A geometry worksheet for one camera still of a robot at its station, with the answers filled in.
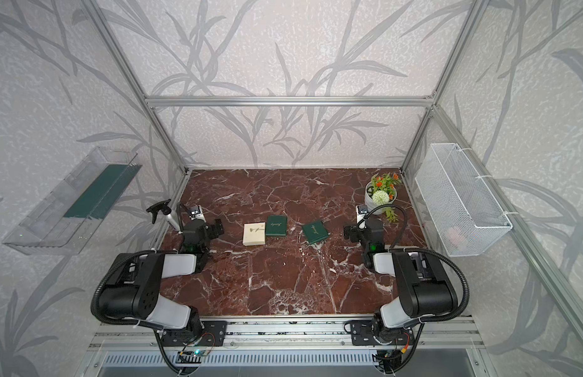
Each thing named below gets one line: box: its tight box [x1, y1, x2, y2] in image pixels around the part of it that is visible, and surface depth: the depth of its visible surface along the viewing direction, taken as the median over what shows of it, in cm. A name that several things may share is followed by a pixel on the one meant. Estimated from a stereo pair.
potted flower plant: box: [364, 172, 402, 223], surface depth 95 cm
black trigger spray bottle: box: [146, 198, 184, 235], surface depth 90 cm
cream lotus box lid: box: [242, 221, 266, 246], surface depth 95 cm
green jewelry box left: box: [265, 215, 288, 237], surface depth 98 cm
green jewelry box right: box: [301, 219, 330, 245], surface depth 97 cm
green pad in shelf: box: [63, 163, 143, 220], surface depth 70 cm
